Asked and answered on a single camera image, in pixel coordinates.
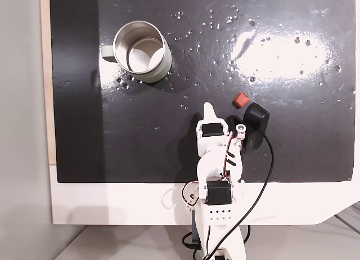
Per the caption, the red cube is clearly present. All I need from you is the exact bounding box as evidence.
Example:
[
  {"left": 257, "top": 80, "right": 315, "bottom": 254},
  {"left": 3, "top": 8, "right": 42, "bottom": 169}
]
[{"left": 232, "top": 92, "right": 250, "bottom": 110}]

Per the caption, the black table mat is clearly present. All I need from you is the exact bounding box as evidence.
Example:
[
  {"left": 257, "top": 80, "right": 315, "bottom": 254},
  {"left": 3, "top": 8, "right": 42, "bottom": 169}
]
[{"left": 49, "top": 0, "right": 356, "bottom": 184}]

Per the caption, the pale green steel mug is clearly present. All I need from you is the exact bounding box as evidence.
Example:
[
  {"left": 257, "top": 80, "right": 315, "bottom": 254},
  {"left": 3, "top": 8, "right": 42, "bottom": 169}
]
[{"left": 101, "top": 20, "right": 173, "bottom": 84}]

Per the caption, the light wooden board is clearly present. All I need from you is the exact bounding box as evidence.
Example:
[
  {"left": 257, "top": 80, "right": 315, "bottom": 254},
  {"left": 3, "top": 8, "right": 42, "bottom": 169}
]
[{"left": 40, "top": 0, "right": 58, "bottom": 165}]

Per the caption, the black camera box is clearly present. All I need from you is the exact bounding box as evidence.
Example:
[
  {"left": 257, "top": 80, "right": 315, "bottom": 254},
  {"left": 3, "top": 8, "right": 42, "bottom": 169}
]
[{"left": 242, "top": 102, "right": 271, "bottom": 156}]

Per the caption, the black power cable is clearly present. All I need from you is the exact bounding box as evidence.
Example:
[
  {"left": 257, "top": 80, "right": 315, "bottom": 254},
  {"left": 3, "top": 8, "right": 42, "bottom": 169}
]
[{"left": 181, "top": 225, "right": 251, "bottom": 260}]

